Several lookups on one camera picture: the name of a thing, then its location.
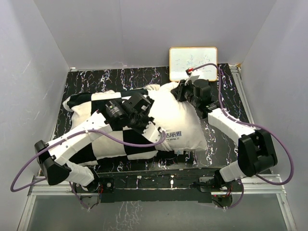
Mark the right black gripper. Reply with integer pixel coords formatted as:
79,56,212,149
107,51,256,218
173,79,200,106

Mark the black white checkered pillowcase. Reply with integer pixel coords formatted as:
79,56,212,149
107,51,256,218
63,89,171,166

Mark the white pillow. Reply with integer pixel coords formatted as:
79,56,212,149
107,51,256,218
143,82,207,152

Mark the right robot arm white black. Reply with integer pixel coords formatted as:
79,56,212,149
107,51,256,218
171,79,278,191

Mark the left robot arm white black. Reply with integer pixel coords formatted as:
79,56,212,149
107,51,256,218
35,93,161,192

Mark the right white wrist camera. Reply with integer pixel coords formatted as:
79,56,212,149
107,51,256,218
185,68,200,85

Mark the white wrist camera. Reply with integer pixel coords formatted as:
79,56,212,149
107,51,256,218
142,122,166,145
185,68,200,85

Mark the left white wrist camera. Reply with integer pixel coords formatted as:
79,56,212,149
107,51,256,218
142,122,166,145

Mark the small whiteboard with wooden frame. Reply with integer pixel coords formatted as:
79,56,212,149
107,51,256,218
169,47,218,82

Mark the aluminium frame rail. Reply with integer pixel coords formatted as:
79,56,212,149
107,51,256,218
18,64,298,231

